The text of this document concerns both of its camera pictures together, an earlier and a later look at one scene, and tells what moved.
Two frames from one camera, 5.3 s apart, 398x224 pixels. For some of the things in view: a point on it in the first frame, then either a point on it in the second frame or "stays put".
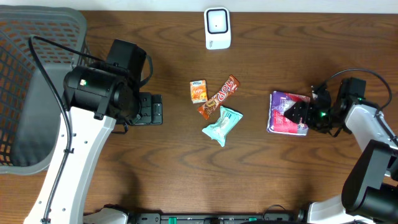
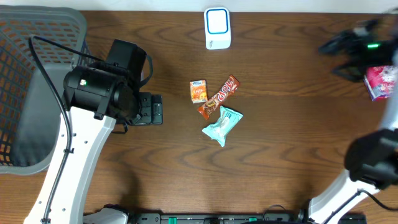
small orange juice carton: x=198 y=90 stays put
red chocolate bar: x=226 y=90 stays put
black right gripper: x=300 y=107 to x=357 y=71
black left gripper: x=156 y=109 stays put
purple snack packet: x=278 y=121 to x=381 y=80
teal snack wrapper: x=218 y=130 stays put
